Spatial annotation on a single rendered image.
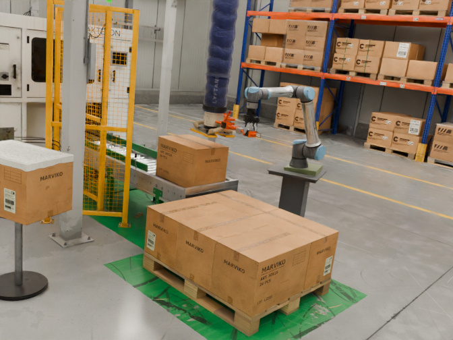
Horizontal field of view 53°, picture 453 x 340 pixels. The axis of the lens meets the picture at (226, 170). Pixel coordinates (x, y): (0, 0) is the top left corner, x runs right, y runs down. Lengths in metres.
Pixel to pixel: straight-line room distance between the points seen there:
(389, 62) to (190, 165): 7.58
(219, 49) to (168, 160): 1.18
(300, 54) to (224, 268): 9.43
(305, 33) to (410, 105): 3.18
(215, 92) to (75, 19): 1.29
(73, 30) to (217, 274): 2.25
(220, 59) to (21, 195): 2.01
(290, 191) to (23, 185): 2.58
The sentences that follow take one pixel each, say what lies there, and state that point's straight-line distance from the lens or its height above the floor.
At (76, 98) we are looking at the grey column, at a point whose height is 1.30.
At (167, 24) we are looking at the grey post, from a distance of 7.31.
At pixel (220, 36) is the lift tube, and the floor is 1.95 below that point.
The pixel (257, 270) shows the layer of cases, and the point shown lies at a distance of 3.01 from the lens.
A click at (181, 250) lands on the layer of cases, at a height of 0.33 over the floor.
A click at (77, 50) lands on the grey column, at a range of 4.06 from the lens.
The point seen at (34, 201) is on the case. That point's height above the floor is 0.77.
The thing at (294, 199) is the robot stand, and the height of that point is 0.47.
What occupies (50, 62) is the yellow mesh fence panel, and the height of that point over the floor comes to 1.56.
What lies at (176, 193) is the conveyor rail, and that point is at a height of 0.53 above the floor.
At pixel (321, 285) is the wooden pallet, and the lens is 3.83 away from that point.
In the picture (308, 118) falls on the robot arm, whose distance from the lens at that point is 4.30.
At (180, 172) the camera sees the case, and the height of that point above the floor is 0.68.
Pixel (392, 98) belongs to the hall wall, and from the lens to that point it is 12.41.
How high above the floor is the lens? 1.81
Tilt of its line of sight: 14 degrees down
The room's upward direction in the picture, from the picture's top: 6 degrees clockwise
